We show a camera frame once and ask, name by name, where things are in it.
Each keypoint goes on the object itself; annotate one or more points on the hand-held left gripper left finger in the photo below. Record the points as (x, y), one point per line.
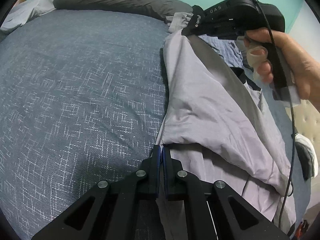
(155, 180)

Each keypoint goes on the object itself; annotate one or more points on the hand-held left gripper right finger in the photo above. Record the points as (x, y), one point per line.
(167, 180)

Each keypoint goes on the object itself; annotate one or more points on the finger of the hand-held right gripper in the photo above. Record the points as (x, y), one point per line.
(197, 25)

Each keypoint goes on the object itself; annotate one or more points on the grey jacket with black trim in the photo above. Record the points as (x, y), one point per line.
(212, 117)

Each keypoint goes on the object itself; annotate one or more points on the person's right hand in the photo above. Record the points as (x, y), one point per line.
(305, 65)

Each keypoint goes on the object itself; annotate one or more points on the light grey garment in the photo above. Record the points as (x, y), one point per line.
(178, 21)

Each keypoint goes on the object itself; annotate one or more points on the blue checked shirt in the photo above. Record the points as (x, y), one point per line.
(225, 50)

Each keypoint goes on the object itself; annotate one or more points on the black garment with white cuff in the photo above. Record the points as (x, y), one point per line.
(246, 76)

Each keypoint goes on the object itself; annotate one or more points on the cream tufted headboard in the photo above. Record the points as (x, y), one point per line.
(310, 120)

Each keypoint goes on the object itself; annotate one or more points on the light grey duvet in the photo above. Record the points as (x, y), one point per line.
(25, 12)

